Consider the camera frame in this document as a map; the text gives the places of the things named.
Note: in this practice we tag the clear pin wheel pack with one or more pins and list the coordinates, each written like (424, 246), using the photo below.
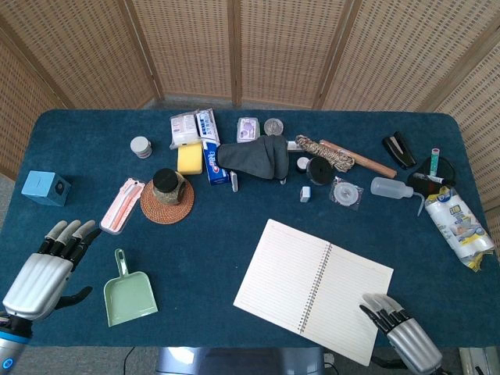
(345, 194)

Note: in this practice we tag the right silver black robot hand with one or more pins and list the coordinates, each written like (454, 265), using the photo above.
(414, 343)

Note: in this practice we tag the round clear glass lid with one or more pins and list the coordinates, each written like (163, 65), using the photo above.
(273, 127)

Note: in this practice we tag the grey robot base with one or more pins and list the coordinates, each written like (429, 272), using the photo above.
(234, 361)

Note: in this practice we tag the black round dish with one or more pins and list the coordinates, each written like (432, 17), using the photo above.
(447, 170)

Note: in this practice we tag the wrapped paper towel roll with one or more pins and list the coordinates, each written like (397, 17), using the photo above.
(457, 226)

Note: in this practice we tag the green tube red cap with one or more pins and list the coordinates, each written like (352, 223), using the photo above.
(434, 162)

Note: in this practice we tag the small white eraser block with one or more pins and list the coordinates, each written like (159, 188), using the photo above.
(305, 194)

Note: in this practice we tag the pink toothbrush pack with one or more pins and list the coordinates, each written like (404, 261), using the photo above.
(119, 209)

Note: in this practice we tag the white cotton pads pack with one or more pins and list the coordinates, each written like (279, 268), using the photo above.
(183, 129)

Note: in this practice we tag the purple white plastic box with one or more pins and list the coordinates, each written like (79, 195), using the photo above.
(248, 129)

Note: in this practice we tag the dark grey cloth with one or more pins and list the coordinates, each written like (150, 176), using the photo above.
(254, 156)

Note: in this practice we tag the small white box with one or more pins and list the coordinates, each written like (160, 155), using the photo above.
(293, 145)

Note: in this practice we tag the blue toothpaste box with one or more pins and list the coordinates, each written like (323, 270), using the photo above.
(215, 164)

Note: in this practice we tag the small silver jar white lid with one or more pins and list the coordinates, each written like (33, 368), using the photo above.
(302, 164)

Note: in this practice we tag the black round tape roll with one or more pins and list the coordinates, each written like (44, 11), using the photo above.
(320, 172)

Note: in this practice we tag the green plastic dustpan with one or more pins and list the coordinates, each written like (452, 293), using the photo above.
(129, 297)

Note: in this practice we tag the glass jar black lid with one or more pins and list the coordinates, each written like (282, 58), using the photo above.
(167, 185)

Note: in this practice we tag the blue carpet table cover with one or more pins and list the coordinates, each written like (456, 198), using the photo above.
(195, 254)

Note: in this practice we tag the white power socket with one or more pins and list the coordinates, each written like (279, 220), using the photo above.
(330, 358)

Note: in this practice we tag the white spiral notebook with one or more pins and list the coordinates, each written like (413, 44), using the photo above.
(285, 273)

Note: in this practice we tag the clear plastic squeeze bottle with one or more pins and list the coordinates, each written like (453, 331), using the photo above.
(386, 186)

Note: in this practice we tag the blue cube box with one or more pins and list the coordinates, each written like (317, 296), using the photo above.
(39, 187)

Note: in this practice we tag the wooden rolling stick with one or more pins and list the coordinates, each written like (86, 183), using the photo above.
(375, 163)

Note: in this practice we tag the woven bamboo folding screen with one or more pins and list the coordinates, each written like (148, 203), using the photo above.
(281, 51)

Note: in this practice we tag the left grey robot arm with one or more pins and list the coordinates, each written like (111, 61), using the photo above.
(9, 347)

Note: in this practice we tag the small white jar grey lid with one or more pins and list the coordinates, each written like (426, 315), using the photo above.
(140, 146)

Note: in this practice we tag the brown woven rattan coaster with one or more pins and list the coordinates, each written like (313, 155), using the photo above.
(156, 211)

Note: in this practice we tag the blue white paper pack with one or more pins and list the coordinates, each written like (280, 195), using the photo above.
(207, 125)

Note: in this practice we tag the yellow sponge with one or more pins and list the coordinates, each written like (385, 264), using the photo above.
(189, 160)

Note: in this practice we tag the black stapler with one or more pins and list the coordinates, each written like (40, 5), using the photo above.
(400, 150)

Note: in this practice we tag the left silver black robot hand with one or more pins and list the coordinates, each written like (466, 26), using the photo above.
(39, 285)

